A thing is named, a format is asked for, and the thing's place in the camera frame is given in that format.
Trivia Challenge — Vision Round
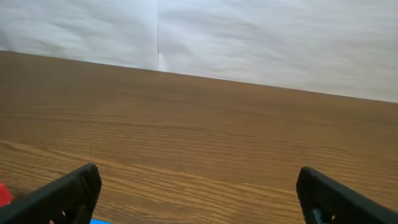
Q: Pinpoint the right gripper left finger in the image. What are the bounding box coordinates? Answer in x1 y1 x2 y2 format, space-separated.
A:
0 163 103 224

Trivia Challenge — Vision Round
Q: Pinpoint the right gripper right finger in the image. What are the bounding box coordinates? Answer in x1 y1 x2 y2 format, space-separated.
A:
295 166 398 224

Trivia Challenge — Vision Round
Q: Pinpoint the red cube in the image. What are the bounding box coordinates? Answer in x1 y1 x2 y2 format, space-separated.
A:
0 182 15 208

